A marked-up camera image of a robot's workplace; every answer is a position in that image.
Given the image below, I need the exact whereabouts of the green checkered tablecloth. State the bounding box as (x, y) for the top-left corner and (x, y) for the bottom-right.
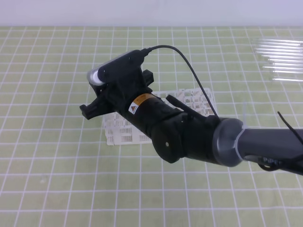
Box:
(0, 26), (303, 227)

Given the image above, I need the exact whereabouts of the clear test tube third row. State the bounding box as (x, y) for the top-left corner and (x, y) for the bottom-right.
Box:
(261, 54), (303, 61)

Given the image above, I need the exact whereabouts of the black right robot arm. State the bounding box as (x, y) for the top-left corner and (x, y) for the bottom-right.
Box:
(80, 69), (303, 175)

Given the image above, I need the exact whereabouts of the clear test tube top row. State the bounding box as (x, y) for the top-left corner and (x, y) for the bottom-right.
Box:
(252, 39), (303, 47)

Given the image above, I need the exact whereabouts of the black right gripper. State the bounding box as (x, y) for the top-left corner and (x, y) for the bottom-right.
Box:
(80, 69), (154, 120)

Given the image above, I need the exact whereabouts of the clear test tube bottom row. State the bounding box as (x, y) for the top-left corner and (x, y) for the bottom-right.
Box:
(271, 76), (303, 83)

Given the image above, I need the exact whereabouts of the clear test tube fourth row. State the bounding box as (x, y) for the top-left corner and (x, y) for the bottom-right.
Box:
(269, 61), (303, 68)

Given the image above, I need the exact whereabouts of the clear test tube fifth row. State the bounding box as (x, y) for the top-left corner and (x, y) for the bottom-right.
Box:
(263, 66), (303, 74)

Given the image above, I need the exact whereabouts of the black right camera cable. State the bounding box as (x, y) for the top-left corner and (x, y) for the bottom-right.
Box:
(142, 44), (220, 118)

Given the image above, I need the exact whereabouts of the white plastic test tube rack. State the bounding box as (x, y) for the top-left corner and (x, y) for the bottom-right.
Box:
(102, 88), (214, 145)

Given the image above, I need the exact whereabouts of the clear test tube second row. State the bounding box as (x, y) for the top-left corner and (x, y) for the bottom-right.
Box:
(254, 48), (303, 54)

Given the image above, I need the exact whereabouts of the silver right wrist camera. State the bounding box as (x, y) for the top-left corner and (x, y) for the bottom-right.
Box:
(87, 50), (147, 86)

